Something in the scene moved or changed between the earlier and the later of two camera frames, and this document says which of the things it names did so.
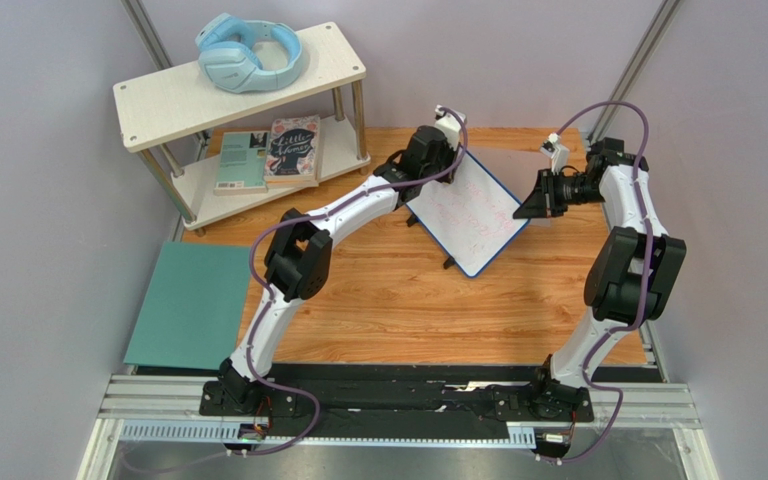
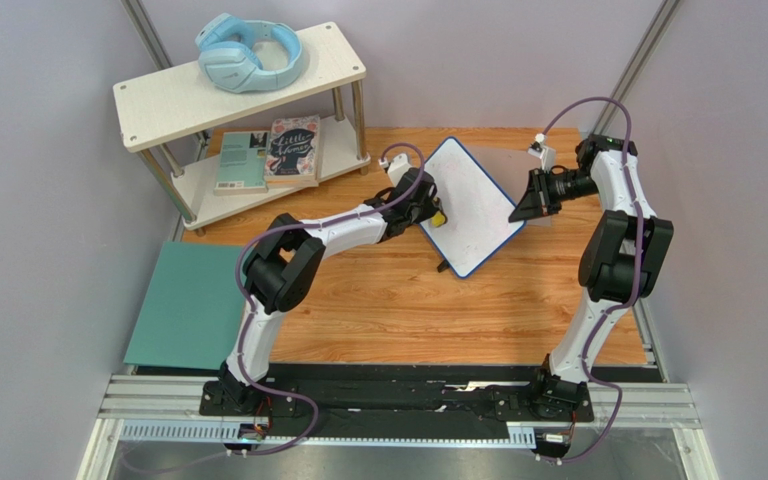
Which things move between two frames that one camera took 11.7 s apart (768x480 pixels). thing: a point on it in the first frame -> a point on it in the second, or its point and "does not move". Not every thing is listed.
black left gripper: [451, 153] -> [433, 207]
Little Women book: [293, 152] does not move
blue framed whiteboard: [472, 218] does not move
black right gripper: [549, 193] does not move
